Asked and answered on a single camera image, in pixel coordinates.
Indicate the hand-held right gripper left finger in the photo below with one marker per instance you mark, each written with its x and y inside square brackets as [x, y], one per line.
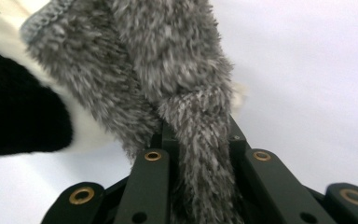
[171, 140]

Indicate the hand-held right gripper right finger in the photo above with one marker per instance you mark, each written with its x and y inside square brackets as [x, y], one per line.
[237, 140]

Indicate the grey fuzzy cloth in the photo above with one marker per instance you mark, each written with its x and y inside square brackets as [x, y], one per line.
[167, 62]

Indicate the black and white fuzzy sock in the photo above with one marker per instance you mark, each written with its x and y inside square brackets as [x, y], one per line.
[18, 102]

